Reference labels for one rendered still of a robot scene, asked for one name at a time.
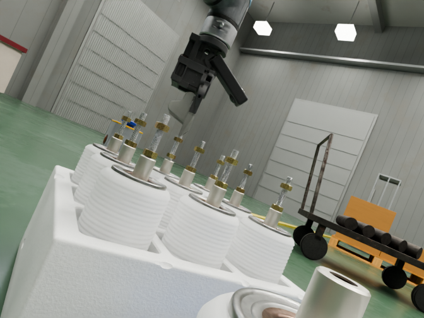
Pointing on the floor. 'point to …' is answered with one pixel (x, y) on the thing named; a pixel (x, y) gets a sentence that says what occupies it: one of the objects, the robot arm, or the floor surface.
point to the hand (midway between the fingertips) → (185, 132)
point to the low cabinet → (8, 60)
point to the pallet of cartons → (363, 207)
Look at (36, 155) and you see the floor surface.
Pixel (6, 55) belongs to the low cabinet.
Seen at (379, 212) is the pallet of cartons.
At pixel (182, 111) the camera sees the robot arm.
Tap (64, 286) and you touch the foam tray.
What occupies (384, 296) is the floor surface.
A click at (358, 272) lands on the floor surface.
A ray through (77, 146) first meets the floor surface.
